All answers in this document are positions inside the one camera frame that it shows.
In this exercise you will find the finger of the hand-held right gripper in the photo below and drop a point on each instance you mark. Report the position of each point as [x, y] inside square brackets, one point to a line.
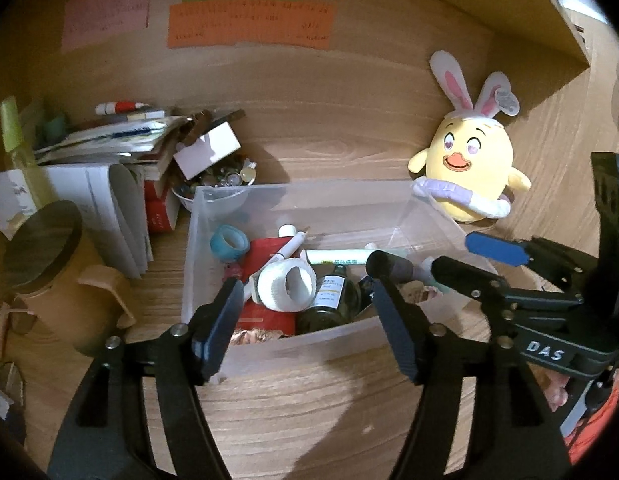
[499, 250]
[469, 282]

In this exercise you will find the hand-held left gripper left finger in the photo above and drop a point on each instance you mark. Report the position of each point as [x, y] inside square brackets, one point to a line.
[219, 330]

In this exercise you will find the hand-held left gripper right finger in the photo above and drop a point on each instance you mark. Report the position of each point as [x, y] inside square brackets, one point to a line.
[394, 330]

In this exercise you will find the red packet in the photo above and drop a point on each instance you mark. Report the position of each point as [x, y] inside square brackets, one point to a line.
[267, 317]

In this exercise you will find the purple cosmetic tube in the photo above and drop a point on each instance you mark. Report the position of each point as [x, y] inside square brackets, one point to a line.
[389, 266]

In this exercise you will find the dark green glass bottle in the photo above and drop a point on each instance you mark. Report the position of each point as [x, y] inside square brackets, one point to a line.
[329, 310]

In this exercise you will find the white tape roll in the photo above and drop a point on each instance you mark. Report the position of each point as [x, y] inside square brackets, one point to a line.
[272, 285]

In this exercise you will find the teal tape roll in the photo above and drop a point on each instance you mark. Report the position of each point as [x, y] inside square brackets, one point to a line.
[219, 247]

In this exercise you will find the pale green tube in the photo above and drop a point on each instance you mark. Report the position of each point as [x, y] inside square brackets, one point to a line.
[339, 258]

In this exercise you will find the white tapered pen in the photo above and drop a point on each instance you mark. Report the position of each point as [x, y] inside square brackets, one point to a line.
[287, 252]

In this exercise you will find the clear plastic bin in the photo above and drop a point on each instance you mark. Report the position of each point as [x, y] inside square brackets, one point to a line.
[339, 210]

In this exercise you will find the pink squishy toy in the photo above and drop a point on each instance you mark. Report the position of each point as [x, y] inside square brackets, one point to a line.
[557, 395]

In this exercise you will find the yellow chick plush toy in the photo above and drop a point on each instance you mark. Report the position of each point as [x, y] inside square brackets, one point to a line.
[469, 160]

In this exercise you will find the orange cloth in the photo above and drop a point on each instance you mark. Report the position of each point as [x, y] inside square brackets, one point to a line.
[597, 435]

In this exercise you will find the red cardboard box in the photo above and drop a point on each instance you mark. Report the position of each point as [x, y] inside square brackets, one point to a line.
[157, 215]

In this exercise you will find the white bowl of beads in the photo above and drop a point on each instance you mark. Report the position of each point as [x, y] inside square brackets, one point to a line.
[224, 175]

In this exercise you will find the brown mug with lid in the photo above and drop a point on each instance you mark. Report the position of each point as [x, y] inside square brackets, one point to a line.
[64, 285]

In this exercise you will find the stack of papers and books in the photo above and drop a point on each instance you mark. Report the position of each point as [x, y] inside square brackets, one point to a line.
[99, 200]

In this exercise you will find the small white cardboard box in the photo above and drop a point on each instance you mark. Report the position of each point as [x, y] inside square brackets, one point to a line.
[209, 150]

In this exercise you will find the stack of booklets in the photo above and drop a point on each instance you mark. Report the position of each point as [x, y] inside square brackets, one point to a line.
[114, 135]

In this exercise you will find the red white marker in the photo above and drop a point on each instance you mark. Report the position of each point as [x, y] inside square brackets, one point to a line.
[122, 107]

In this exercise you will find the teal small object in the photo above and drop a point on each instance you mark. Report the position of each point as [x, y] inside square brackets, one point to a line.
[54, 126]

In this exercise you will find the pale green bottle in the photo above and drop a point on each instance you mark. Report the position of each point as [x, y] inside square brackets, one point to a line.
[12, 125]

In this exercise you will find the orange paper note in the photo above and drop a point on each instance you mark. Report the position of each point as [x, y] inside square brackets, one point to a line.
[249, 25]

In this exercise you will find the pink paper note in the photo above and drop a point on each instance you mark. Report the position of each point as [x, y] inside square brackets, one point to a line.
[104, 10]

